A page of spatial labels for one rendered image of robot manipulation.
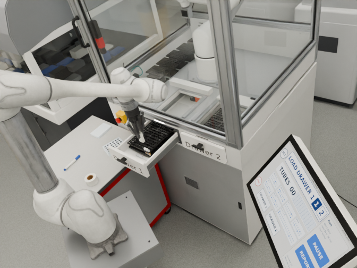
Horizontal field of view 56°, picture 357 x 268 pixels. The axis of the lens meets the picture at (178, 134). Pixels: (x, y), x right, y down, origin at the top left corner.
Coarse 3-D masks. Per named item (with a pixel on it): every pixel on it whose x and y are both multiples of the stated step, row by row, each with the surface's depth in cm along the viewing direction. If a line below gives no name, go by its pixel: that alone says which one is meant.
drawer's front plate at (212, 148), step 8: (184, 136) 189; (192, 136) 186; (184, 144) 194; (192, 144) 189; (208, 144) 179; (200, 152) 189; (216, 152) 179; (224, 152) 175; (216, 160) 183; (224, 160) 178
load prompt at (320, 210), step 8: (288, 160) 130; (296, 160) 127; (296, 168) 125; (296, 176) 124; (304, 176) 121; (304, 184) 120; (312, 184) 117; (304, 192) 119; (312, 192) 116; (312, 200) 114; (320, 200) 112; (312, 208) 113; (320, 208) 111; (320, 216) 110
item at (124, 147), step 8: (168, 128) 208; (176, 136) 196; (120, 144) 198; (128, 144) 202; (168, 144) 192; (128, 152) 200; (136, 152) 199; (160, 152) 189; (144, 160) 192; (152, 160) 185
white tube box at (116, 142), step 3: (117, 138) 219; (120, 138) 218; (111, 141) 217; (114, 141) 217; (117, 141) 217; (120, 141) 216; (108, 144) 216; (111, 144) 215; (114, 144) 215; (117, 144) 214; (105, 147) 214; (105, 150) 213; (108, 150) 212; (108, 153) 210
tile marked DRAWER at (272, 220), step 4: (272, 212) 130; (268, 216) 131; (272, 216) 129; (268, 220) 130; (272, 220) 128; (276, 220) 126; (268, 224) 129; (272, 224) 128; (276, 224) 126; (272, 228) 127; (276, 228) 125; (280, 228) 123; (272, 232) 126; (276, 232) 125
